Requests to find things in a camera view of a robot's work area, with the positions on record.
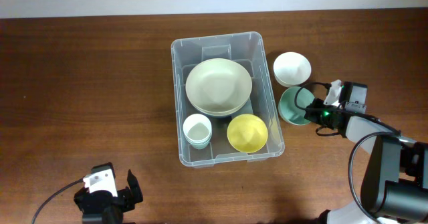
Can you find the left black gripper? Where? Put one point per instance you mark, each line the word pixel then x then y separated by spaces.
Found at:
pixel 126 194

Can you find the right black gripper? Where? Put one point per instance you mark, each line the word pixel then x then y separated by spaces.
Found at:
pixel 317 103

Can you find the mint green bowl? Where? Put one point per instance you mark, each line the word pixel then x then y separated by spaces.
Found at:
pixel 287 108

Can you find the white bowl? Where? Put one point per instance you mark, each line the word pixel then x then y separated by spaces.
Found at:
pixel 291 69

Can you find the mint green cup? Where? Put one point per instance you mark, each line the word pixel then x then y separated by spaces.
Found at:
pixel 199 146

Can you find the cream cup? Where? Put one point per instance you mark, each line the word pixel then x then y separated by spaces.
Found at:
pixel 197 128

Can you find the yellow bowl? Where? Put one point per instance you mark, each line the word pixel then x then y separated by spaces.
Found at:
pixel 247 133

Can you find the beige plate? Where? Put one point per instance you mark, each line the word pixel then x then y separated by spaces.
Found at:
pixel 215 104
pixel 220 76

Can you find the grey cup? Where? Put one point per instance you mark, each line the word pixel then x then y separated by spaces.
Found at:
pixel 187 139

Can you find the dark blue plate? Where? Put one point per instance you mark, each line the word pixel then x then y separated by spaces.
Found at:
pixel 216 115

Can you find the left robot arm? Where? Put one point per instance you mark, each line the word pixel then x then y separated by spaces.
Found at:
pixel 101 202

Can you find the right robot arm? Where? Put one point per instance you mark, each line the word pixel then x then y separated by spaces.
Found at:
pixel 394 187

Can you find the clear plastic storage bin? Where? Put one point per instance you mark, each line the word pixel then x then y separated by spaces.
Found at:
pixel 247 49

